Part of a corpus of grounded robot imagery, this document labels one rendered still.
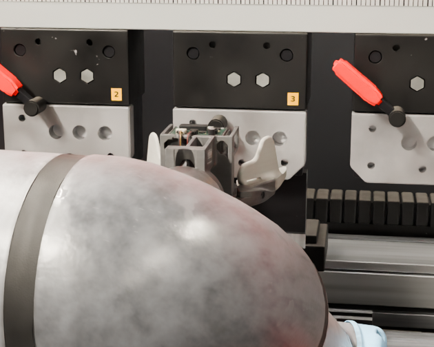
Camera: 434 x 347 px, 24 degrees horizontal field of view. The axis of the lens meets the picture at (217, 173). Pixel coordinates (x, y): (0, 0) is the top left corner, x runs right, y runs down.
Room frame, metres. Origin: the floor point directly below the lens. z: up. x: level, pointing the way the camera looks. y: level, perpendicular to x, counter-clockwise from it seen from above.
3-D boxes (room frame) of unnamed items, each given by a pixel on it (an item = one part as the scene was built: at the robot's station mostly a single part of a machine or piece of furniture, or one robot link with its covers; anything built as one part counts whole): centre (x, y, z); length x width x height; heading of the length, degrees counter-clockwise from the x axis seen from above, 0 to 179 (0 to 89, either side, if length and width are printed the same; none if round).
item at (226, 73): (1.14, -0.03, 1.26); 0.15 x 0.09 x 0.17; 81
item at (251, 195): (0.98, -0.02, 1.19); 0.09 x 0.05 x 0.02; 136
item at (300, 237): (1.14, -0.06, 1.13); 0.10 x 0.02 x 0.10; 81
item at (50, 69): (1.17, 0.17, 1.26); 0.15 x 0.09 x 0.17; 81
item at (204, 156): (0.94, 0.02, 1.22); 0.12 x 0.08 x 0.09; 172
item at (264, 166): (1.02, -0.05, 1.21); 0.09 x 0.03 x 0.06; 136
